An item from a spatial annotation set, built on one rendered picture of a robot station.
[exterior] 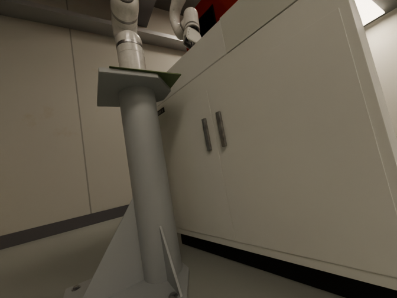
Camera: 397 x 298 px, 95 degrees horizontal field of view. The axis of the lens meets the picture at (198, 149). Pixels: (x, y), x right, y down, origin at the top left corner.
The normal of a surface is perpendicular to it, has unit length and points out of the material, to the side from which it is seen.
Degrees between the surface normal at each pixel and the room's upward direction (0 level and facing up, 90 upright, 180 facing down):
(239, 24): 90
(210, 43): 90
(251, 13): 90
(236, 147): 90
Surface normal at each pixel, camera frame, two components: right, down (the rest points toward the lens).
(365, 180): -0.74, 0.07
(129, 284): 0.50, -0.18
